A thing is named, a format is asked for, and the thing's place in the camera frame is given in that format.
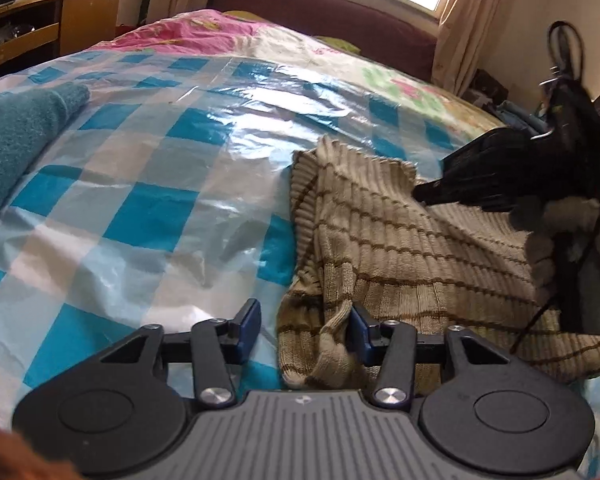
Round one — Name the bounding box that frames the yellow green pillow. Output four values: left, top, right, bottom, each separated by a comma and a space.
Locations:
224, 9, 363, 55

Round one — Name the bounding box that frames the beige brown striped ribbed sweater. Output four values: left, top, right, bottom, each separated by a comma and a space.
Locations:
275, 135, 600, 392

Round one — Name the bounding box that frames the person's right hand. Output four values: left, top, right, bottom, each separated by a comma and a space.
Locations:
509, 194, 600, 291

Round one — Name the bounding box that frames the teal towel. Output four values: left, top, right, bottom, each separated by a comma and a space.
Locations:
0, 82, 92, 233

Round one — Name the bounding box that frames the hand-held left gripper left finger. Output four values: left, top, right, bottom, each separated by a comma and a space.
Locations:
99, 298, 262, 407

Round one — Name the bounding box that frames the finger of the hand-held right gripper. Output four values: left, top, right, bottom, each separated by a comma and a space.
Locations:
440, 127, 533, 181
412, 172, 523, 212

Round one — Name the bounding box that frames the person's left forearm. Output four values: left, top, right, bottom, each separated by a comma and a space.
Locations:
0, 404, 83, 480

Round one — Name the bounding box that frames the wooden desk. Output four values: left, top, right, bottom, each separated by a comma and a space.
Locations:
0, 0, 127, 78

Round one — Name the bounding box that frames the maroon bed headboard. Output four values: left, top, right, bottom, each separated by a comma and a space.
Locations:
209, 0, 440, 83

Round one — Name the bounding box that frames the pile of folded blue clothes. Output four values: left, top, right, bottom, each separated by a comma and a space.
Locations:
469, 67, 553, 133

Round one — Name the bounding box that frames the pink floral bed sheet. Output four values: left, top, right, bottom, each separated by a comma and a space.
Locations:
111, 9, 508, 128

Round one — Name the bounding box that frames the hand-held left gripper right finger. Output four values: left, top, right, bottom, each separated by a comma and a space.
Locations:
349, 305, 512, 407

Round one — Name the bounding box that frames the blue white checkered plastic sheet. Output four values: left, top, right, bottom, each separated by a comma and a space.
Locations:
0, 49, 600, 478

